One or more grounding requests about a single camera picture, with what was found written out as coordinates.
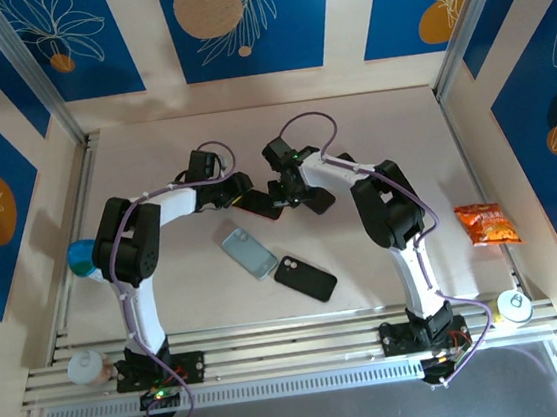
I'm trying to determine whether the light blue phone case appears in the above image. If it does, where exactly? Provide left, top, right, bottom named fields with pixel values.
left=217, top=222, right=282, bottom=287

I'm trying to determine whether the black phone case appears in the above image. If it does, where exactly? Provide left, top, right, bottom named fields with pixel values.
left=270, top=248, right=342, bottom=310

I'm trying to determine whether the orange chip bag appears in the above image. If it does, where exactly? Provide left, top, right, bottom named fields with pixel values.
left=452, top=197, right=526, bottom=252

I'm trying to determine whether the white lid brown can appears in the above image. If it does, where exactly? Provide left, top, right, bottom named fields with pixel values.
left=63, top=346, right=121, bottom=393

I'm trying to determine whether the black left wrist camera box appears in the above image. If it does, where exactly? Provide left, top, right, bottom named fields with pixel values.
left=184, top=145, right=232, bottom=185

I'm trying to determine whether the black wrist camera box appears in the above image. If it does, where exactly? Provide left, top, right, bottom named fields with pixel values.
left=184, top=145, right=232, bottom=185
left=260, top=132, right=319, bottom=172

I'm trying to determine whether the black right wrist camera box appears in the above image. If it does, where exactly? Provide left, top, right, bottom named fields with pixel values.
left=260, top=132, right=319, bottom=172

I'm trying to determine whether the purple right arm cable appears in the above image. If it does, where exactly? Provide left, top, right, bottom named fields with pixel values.
left=276, top=92, right=506, bottom=403

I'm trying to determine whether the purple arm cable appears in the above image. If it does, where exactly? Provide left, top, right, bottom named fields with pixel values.
left=95, top=138, right=270, bottom=417
left=276, top=92, right=506, bottom=403

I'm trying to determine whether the aluminium front rail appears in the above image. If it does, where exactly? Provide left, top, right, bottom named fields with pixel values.
left=14, top=286, right=557, bottom=412

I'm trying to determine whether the aluminium side rail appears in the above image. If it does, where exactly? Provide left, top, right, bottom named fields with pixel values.
left=431, top=75, right=532, bottom=303
left=22, top=129, right=128, bottom=368

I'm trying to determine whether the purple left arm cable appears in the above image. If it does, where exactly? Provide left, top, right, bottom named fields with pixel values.
left=95, top=138, right=270, bottom=417

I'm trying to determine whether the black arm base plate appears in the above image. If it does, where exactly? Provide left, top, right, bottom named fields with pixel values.
left=112, top=349, right=210, bottom=396
left=377, top=313, right=474, bottom=360

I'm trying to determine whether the slotted grey cable duct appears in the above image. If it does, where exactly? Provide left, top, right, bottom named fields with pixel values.
left=40, top=356, right=431, bottom=417

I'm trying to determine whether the aluminium frame post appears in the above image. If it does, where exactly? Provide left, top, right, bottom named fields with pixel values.
left=0, top=0, right=92, bottom=157
left=423, top=0, right=533, bottom=104

